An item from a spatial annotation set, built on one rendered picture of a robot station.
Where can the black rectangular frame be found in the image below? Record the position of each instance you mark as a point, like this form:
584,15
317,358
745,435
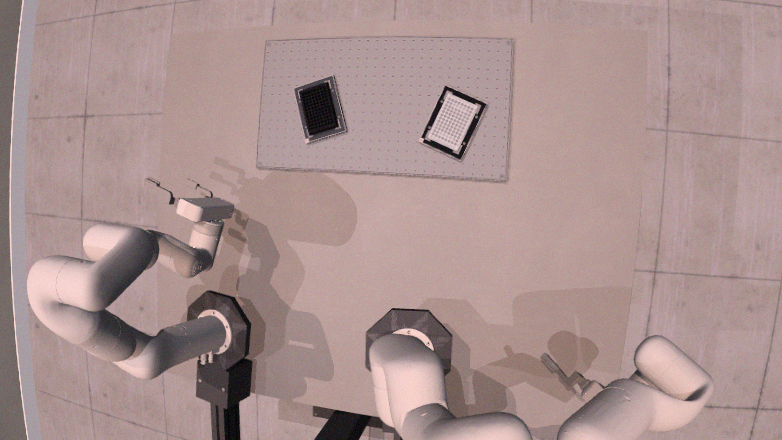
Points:
457,155

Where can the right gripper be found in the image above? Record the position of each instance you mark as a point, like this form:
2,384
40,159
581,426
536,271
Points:
590,388

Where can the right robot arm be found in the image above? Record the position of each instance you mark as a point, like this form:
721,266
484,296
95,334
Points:
623,410

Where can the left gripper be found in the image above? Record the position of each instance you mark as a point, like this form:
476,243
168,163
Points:
203,209

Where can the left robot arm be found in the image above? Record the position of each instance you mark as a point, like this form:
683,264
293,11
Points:
60,287

